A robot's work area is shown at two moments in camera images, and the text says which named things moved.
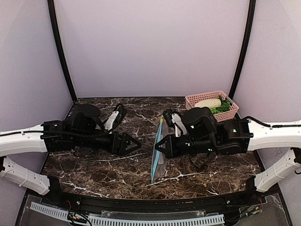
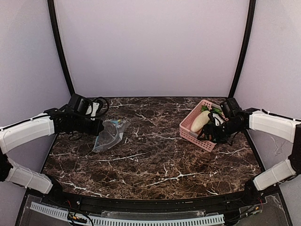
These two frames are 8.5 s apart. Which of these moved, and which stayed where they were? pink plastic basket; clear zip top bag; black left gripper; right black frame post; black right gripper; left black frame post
Moved: black left gripper; clear zip top bag; pink plastic basket; black right gripper
Stayed: right black frame post; left black frame post
